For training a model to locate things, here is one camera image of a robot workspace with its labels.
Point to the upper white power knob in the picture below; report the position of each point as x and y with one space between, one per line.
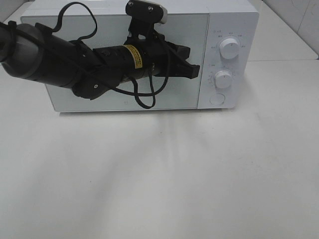
229 48

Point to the round white door button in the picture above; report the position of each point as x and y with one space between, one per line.
217 99

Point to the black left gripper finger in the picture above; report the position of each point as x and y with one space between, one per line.
181 68
180 51

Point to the white microwave door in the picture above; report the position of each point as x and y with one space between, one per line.
180 93

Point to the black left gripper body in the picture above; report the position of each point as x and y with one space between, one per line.
147 49

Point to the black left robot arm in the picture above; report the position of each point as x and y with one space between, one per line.
33 53

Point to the white timer knob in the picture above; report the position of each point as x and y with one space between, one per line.
223 79

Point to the white microwave oven body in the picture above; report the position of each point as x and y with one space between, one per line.
226 18

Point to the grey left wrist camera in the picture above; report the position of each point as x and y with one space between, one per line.
146 11

